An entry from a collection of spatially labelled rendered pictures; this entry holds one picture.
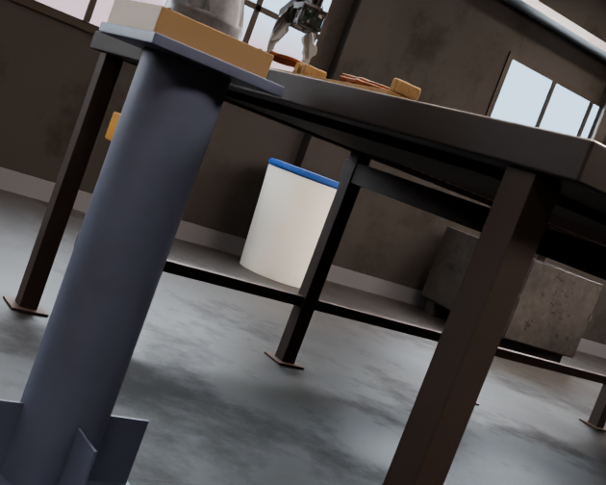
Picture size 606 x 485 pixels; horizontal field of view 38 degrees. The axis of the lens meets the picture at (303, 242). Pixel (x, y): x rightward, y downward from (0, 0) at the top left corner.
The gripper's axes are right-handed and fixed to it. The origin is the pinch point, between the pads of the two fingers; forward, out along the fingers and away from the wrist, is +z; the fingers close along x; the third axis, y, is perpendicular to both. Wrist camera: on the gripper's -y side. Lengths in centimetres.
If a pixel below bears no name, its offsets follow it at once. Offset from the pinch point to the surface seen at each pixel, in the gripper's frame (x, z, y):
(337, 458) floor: 54, 98, 8
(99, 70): -29, 19, -70
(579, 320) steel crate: 385, 58, -256
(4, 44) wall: -32, 20, -311
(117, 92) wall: 37, 22, -321
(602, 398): 273, 82, -110
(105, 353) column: -38, 69, 60
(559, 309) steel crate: 361, 55, -254
